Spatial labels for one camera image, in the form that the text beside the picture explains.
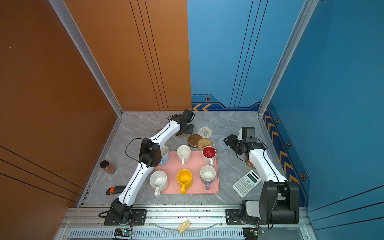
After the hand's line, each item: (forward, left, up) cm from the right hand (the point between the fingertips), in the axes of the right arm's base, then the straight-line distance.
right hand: (226, 141), depth 87 cm
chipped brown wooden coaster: (+9, +21, -11) cm, 25 cm away
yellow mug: (-17, +25, -11) cm, 32 cm away
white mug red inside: (-2, +10, -11) cm, 15 cm away
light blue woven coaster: (+7, 0, -13) cm, 15 cm away
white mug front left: (-20, +39, -11) cm, 45 cm away
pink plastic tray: (-8, +34, -16) cm, 38 cm away
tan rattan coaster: (+7, +13, -12) cm, 19 cm away
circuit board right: (-43, -8, -14) cm, 46 cm away
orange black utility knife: (-24, +62, -10) cm, 67 cm away
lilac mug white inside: (-14, +11, -12) cm, 22 cm away
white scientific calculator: (-20, -10, -12) cm, 26 cm away
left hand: (+20, +24, -11) cm, 33 cm away
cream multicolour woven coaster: (+17, +12, -12) cm, 24 cm away
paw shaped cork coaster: (+8, +27, -4) cm, 28 cm away
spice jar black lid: (-14, +67, -6) cm, 69 cm away
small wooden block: (-40, +24, -12) cm, 48 cm away
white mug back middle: (-3, +26, -9) cm, 27 cm away
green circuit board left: (-42, +53, -14) cm, 69 cm away
